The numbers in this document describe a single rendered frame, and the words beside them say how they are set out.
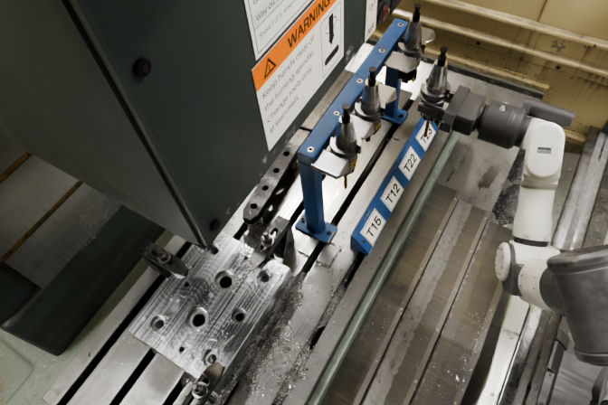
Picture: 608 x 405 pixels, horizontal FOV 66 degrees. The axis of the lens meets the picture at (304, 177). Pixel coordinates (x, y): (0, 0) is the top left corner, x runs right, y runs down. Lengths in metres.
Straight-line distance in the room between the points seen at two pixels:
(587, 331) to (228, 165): 0.56
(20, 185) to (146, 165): 0.80
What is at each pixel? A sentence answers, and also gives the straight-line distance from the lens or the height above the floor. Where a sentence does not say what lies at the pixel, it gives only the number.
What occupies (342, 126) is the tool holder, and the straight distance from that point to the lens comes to 0.89.
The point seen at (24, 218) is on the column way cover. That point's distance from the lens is 1.18.
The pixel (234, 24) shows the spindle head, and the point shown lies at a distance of 0.35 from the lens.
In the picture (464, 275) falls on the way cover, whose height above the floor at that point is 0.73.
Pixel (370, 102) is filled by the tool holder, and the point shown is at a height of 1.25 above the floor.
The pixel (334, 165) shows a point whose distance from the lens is 0.91.
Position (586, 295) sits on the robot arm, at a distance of 0.76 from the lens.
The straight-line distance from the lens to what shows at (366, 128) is 0.97.
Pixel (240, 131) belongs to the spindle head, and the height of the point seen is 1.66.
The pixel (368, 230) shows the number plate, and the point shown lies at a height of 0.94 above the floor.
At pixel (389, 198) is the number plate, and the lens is 1.20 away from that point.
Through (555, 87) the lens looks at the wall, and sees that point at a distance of 1.62.
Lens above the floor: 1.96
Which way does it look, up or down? 55 degrees down
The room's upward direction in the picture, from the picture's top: 7 degrees counter-clockwise
